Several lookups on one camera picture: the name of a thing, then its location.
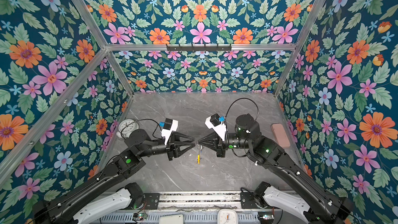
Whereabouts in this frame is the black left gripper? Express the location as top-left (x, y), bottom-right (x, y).
top-left (138, 130), bottom-right (196, 161)

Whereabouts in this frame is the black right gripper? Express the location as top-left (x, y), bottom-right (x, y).
top-left (198, 132), bottom-right (253, 159)

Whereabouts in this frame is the large grey perforated keyring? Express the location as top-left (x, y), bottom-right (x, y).
top-left (197, 145), bottom-right (202, 164)

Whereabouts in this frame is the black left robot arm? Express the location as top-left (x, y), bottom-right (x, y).
top-left (32, 129), bottom-right (195, 224)

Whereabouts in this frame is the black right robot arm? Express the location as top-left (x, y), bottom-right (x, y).
top-left (198, 114), bottom-right (354, 224)

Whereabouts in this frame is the white alarm clock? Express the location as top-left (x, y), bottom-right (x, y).
top-left (116, 119), bottom-right (139, 140)

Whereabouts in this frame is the pink rectangular case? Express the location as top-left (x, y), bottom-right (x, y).
top-left (271, 123), bottom-right (291, 148)

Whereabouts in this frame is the white square clock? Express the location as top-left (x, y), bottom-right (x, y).
top-left (217, 209), bottom-right (238, 224)

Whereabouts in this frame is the white device at front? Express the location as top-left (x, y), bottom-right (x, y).
top-left (159, 214), bottom-right (184, 224)

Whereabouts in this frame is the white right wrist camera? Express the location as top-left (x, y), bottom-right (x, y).
top-left (205, 114), bottom-right (227, 142)

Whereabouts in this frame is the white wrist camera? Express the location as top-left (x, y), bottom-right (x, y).
top-left (160, 118), bottom-right (178, 145)
top-left (205, 114), bottom-right (227, 142)

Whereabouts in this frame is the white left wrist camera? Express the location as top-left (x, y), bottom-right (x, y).
top-left (160, 118), bottom-right (178, 145)

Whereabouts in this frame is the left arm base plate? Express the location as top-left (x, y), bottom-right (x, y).
top-left (116, 192), bottom-right (161, 211)

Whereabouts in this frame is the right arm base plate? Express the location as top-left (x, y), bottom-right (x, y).
top-left (240, 191), bottom-right (278, 209)

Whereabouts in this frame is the black hook rail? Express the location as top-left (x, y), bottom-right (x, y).
top-left (166, 44), bottom-right (232, 52)

